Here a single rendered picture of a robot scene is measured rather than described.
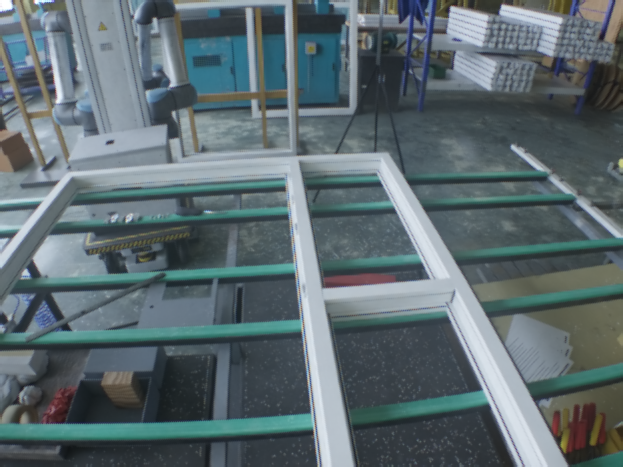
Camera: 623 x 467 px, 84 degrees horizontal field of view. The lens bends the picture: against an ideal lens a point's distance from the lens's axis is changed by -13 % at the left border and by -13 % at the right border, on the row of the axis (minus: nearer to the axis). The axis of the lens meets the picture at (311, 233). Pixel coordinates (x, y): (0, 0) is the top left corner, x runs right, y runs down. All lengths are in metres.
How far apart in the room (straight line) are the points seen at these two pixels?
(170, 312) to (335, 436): 0.61
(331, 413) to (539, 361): 0.83
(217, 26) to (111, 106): 2.66
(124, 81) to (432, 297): 2.19
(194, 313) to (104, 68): 1.86
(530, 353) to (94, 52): 2.65
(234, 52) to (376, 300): 4.44
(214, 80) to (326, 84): 1.45
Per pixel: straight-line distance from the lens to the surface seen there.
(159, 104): 2.81
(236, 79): 5.28
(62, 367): 1.56
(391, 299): 1.10
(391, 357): 1.38
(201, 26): 5.16
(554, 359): 1.51
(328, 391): 0.88
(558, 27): 5.60
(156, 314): 1.21
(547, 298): 1.35
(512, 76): 5.67
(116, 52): 2.65
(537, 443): 0.94
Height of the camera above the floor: 1.69
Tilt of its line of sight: 36 degrees down
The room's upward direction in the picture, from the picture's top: straight up
